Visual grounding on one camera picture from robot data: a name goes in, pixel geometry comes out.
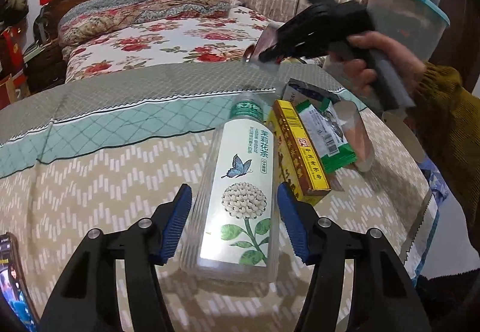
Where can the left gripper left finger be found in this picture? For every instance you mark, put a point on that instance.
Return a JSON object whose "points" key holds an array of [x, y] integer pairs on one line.
{"points": [[85, 297]]}

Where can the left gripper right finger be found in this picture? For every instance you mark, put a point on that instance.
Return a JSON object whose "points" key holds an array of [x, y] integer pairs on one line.
{"points": [[383, 295]]}

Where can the blue white milk carton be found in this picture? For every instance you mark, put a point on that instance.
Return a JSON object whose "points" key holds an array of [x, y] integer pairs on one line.
{"points": [[297, 91]]}

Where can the green white snack wrapper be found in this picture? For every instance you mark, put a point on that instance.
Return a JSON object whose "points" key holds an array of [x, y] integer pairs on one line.
{"points": [[326, 134]]}

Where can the pink white paper cup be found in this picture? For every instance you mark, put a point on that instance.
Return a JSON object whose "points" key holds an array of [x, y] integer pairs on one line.
{"points": [[355, 133]]}

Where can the yellow brown medicine box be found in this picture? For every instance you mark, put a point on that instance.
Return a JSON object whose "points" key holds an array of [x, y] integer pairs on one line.
{"points": [[299, 164]]}

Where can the clear tea bottle green cap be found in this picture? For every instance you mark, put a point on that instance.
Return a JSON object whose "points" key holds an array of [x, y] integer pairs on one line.
{"points": [[233, 230]]}

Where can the mustard sweater forearm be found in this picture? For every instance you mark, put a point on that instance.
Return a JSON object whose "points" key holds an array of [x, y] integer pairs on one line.
{"points": [[446, 117]]}

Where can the smartphone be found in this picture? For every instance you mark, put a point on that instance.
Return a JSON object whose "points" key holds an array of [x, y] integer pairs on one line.
{"points": [[13, 286]]}

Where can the clear storage box teal lid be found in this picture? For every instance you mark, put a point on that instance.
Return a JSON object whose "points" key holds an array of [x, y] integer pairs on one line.
{"points": [[417, 24]]}

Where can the floral bed sheet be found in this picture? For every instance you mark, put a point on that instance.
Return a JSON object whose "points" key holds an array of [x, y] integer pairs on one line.
{"points": [[192, 40]]}

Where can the blue patterned cloth bag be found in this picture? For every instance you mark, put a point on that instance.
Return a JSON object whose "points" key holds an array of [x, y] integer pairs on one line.
{"points": [[436, 182]]}

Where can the patterned bed quilt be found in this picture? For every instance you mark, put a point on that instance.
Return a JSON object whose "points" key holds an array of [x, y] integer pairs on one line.
{"points": [[104, 152]]}

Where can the folded floral duvet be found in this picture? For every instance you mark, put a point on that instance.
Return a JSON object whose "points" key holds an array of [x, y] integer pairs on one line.
{"points": [[94, 18]]}

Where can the carved wooden headboard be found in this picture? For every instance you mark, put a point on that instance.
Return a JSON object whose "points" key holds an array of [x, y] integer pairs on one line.
{"points": [[47, 68]]}

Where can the cluttered shelf unit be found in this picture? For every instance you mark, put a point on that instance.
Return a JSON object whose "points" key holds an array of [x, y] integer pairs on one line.
{"points": [[14, 85]]}

